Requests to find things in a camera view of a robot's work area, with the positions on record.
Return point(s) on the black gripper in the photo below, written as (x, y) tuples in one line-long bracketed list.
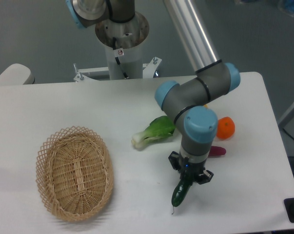
[(200, 175)]

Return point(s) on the dark green cucumber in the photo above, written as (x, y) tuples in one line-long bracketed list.
[(181, 190)]

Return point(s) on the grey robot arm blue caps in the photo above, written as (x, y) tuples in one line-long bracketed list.
[(183, 104)]

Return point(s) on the purple sweet potato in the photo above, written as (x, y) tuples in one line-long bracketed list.
[(217, 151)]

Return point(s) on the green bok choy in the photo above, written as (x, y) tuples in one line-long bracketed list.
[(158, 130)]

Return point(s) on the orange fruit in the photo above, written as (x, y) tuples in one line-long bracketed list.
[(225, 128)]

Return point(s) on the woven wicker basket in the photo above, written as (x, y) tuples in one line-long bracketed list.
[(74, 174)]

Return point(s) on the white chair armrest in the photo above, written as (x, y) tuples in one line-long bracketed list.
[(16, 74)]

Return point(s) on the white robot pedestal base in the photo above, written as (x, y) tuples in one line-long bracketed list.
[(122, 43)]

